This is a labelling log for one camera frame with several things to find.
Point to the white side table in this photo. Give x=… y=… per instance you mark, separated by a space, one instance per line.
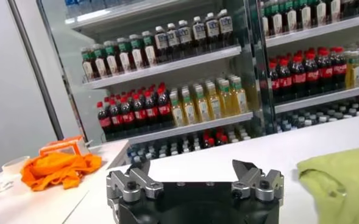
x=112 y=150

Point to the blue label dark drink bottle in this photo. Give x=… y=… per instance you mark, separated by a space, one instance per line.
x=199 y=31
x=225 y=25
x=173 y=38
x=161 y=41
x=184 y=35
x=212 y=28

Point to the white tape roll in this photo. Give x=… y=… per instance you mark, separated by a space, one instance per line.
x=14 y=168

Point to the orange crumpled cloth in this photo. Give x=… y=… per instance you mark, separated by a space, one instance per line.
x=57 y=170

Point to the white metal shelf board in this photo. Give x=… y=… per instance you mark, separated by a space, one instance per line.
x=167 y=65
x=106 y=13
x=322 y=99
x=319 y=30
x=197 y=126

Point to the black cabinet divider post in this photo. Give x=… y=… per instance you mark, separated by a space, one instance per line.
x=258 y=76

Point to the black slanted door bar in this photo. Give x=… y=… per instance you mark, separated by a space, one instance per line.
x=36 y=70

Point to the light green t-shirt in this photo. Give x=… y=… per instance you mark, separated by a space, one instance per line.
x=343 y=188

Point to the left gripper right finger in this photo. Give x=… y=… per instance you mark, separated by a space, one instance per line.
x=264 y=185

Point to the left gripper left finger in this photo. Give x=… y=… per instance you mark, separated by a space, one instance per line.
x=127 y=185

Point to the yellow juice bottle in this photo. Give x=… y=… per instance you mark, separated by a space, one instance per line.
x=214 y=105
x=354 y=74
x=227 y=102
x=240 y=99
x=189 y=110
x=202 y=107
x=178 y=112

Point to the red cap cola bottle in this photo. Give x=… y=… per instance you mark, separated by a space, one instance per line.
x=339 y=69
x=326 y=72
x=116 y=119
x=312 y=75
x=164 y=109
x=128 y=117
x=299 y=78
x=286 y=81
x=140 y=114
x=151 y=112
x=275 y=84
x=105 y=121

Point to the orange white carton box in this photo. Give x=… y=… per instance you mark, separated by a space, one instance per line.
x=66 y=142

